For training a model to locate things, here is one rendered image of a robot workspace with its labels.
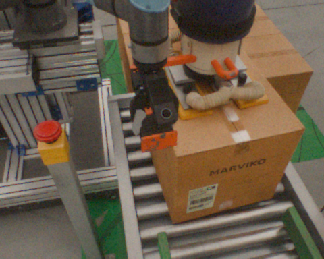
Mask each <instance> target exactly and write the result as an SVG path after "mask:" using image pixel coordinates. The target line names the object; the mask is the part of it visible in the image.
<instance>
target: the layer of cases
mask: <svg viewBox="0 0 324 259"><path fill-rule="evenodd" d="M254 4H255V5H256V16H255V19H254V23H253V26H252V28H251V31H250V32H249V33H248V35H246V37H244V38H243V41H242V49H243V50H244V52H245V53H246V54H247V55H248V57H250V60H252V62H253V63H254V64H255V65H256V67H257V69H259V71H260V72H261V73H262V74H263V75H264V77H265V78H266V80H267V81H268V82H269V83H270V85H271V86H272V87H273V89H275V91H276V92H277V93H278V95H280V97H281V98H282V100H283V101H284V102H285V104H287V106H288V107H289V108H290V109H291V111H292V112H293V114H296V110H297V109H298V107H299V104H300V102H301V99H302V97H303V96H304V92H305V91H306V87H307V86H308V82H309V81H310V79H311V76H312V74H313V69H312V68H311V67H310V66H309V65H308V64H307V63H306V61H305V60H304V59H303V58H302V57H301V55H300V54H299V53H298V52H297V50H295V48H294V47H293V46H292V45H291V44H290V42H289V41H288V40H287V39H286V38H285V37H284V35H283V34H282V33H281V32H280V31H279V30H278V28H276V26H275V25H274V23H272V21H271V20H270V19H269V18H268V17H267V15H266V14H265V13H264V12H263V10H262V9H261V8H260V7H259V5H257V4H256V3H254ZM170 9H171V5H170V4H169V33H171V32H173V31H178V30H179V29H178V26H177V24H176V23H175V21H174V19H173V18H172V16H171V14H170ZM115 21H116V26H117V35H118V42H119V46H120V51H121V56H122V61H123V65H124V69H125V74H126V79H127V84H128V89H129V92H130V94H131V93H134V91H133V89H132V78H131V74H130V72H129V67H130V66H132V64H133V60H132V52H131V48H128V47H127V44H128V43H129V42H131V41H130V37H129V27H128V23H127V22H125V21H124V20H121V19H119V18H117V17H115Z"/></svg>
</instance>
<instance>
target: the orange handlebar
mask: <svg viewBox="0 0 324 259"><path fill-rule="evenodd" d="M195 62H196V56H194V55H193V54H192V53H191V54H190V55H189V54H187V55H180V56H174V57H168V58H167V65H165V67H170V66H174V65H183V64H186V63H195ZM224 63H225V65H226V67H227V68H228V69H229V71H225V70H224V69H223V68H222V67H221V65H220V63H219V62H218V60H212V61H211V65H212V67H213V68H214V70H215V71H216V73H217V74H218V75H219V76H220V77H221V78H225V79H230V78H234V77H235V76H237V74H238V69H237V68H236V66H235V65H234V63H233V62H232V60H231V59H230V58H229V57H228V58H225V60H224ZM134 68H136V67H135V66H134V64H132V66H130V67H129V72H130V70H131V69H134ZM130 74H131V72H130ZM144 109H145V111H146V112H149V111H151V107H150V108H149V109H147V108H144Z"/></svg>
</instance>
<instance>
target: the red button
mask: <svg viewBox="0 0 324 259"><path fill-rule="evenodd" d="M61 134H62V126H61V125H60V123H59V122H57V121H43V122H42V123H39V125H37V126H36V127H35V129H34V136H35V138H36V139H37V140H38V141H39V142H44V143H47V144H52V143H55V142H56V141H57V140H58V138H59V137H60V135H61Z"/></svg>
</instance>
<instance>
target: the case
mask: <svg viewBox="0 0 324 259"><path fill-rule="evenodd" d="M237 56H239V58H240V59H241V61H242V62H243V63H244V65H245V66H246V67H247V70H248V72H249V73H250V75H251V76H252V77H253V78H254V80H256V81H257V82H260V83H261V84H262V85H263V86H264V88H265V94H266V96H267V97H268V98H269V102H268V103H267V104H264V105H257V106H254V107H246V108H243V109H239V108H238V105H237V104H236V103H235V101H234V100H233V99H232V103H228V104H225V105H219V106H218V105H217V106H216V107H211V109H212V114H211V115H208V116H202V117H198V118H192V119H187V120H181V118H180V115H179V114H178V120H177V121H176V123H175V125H174V127H173V130H174V131H175V130H177V132H178V139H177V146H174V147H169V148H164V149H159V150H155V151H152V152H150V154H151V158H152V161H153V163H154V168H155V170H156V174H157V176H158V180H159V183H160V184H161V189H162V191H163V195H164V197H165V201H166V203H167V207H168V210H169V214H170V217H171V221H172V223H173V224H176V223H179V222H182V221H187V220H190V219H195V218H197V217H203V216H205V215H210V214H213V213H215V212H221V211H224V210H229V209H231V208H237V207H239V206H244V205H247V204H253V203H255V202H260V201H263V200H268V199H271V198H272V197H273V195H274V193H275V191H276V188H277V186H278V184H279V182H280V181H281V178H282V177H283V174H284V172H285V170H286V168H287V166H288V163H289V162H290V159H291V157H292V155H293V153H294V151H295V149H296V146H297V145H298V143H299V141H300V139H301V136H302V134H303V133H304V130H305V127H304V126H303V125H302V124H301V122H300V121H299V119H298V118H296V116H295V114H293V112H292V111H291V109H290V108H289V107H288V106H287V104H285V102H284V101H283V100H282V98H281V97H280V95H278V93H277V92H276V91H275V89H273V87H272V86H271V85H270V83H269V82H268V81H267V80H266V78H265V77H264V75H263V74H262V73H261V72H260V71H259V69H257V67H256V65H255V64H254V63H253V62H252V60H250V57H248V55H247V54H246V53H245V52H244V50H243V49H241V51H240V55H238V54H237ZM196 82H197V83H198V86H199V87H200V89H201V91H202V93H203V94H204V96H206V95H209V94H212V93H213V94H214V92H215V90H214V88H213V87H212V85H211V83H203V82H199V81H197V80H196Z"/></svg>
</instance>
